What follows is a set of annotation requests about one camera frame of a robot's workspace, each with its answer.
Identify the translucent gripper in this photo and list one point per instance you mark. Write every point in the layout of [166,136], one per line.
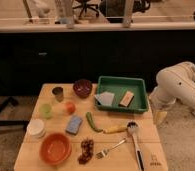
[160,110]

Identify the black office chair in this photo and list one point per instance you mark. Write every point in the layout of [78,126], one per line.
[84,5]

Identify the blue sponge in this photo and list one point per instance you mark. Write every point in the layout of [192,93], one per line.
[73,125]

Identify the silver fork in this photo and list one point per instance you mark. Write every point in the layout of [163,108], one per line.
[105,152]

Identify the light blue cloth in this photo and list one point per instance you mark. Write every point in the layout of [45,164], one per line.
[105,98]

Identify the dark maroon bowl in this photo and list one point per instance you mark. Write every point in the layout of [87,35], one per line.
[82,88]

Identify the green translucent cup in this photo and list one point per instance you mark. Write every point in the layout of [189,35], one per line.
[45,111]

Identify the green chili pepper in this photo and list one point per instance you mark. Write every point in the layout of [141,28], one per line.
[91,122]

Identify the green plastic tray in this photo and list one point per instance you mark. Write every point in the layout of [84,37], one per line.
[119,86]

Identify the yellow banana toy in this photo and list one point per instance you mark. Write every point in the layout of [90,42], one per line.
[115,129]

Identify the red tomato toy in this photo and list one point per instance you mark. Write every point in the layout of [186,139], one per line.
[70,107]

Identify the dark metal cup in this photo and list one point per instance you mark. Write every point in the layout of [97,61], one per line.
[58,93]

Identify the dark grape bunch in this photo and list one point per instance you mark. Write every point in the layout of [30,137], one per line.
[87,146]

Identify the wooden block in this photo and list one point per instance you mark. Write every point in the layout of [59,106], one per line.
[127,98]

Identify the orange red bowl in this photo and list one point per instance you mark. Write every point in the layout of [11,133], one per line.
[55,149]

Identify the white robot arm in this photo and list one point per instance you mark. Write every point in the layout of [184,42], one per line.
[174,82]

